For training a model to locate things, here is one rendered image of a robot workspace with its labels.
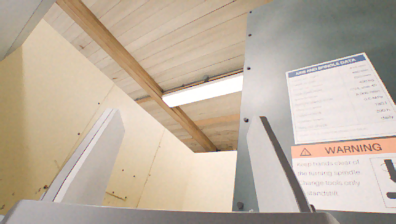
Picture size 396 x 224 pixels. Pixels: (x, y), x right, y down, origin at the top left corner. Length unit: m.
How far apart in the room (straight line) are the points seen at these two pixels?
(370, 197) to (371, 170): 0.04
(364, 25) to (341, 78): 0.18
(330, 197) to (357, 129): 0.12
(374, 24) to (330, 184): 0.40
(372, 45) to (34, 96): 1.21
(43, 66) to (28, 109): 0.22
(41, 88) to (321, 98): 1.10
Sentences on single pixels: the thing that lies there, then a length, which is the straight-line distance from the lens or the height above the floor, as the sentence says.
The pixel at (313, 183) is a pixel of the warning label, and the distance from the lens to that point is 0.35.
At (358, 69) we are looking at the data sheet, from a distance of 0.48.
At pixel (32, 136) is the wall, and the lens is 1.06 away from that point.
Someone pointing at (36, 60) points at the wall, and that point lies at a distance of 1.15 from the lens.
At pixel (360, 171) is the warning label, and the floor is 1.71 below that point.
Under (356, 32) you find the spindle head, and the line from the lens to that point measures 0.58.
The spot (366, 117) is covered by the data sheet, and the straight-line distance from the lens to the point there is 0.40.
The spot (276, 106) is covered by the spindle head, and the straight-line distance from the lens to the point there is 0.43.
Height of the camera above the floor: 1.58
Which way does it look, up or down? 36 degrees up
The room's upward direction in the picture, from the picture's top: 14 degrees clockwise
